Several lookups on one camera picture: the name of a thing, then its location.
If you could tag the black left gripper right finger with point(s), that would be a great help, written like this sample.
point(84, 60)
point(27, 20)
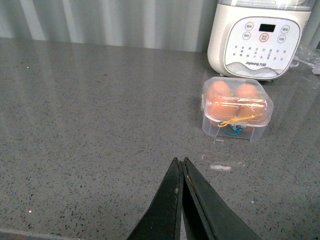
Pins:
point(219, 221)

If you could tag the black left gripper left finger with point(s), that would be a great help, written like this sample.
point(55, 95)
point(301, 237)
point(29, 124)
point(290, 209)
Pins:
point(162, 220)

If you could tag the clear plastic egg box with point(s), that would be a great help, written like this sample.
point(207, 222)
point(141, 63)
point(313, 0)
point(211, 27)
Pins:
point(253, 129)

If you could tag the brown egg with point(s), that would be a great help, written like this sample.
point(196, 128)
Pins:
point(251, 108)

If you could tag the brown egg box front-left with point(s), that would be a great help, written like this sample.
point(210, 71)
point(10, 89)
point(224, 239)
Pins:
point(220, 107)

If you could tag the brown egg box back-left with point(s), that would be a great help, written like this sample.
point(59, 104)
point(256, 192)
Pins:
point(218, 89)

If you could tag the brown egg box back-right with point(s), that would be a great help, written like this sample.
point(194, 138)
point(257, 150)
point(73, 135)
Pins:
point(246, 91)

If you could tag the blue rubber band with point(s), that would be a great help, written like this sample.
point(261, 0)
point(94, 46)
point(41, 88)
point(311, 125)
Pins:
point(230, 130)

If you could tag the yellow rubber band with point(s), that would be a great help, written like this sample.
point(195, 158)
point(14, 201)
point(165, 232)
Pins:
point(222, 124)

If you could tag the white soymilk maker appliance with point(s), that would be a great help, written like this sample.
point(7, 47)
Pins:
point(256, 39)

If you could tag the grey curtain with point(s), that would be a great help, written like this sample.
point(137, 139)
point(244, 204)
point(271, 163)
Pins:
point(181, 25)

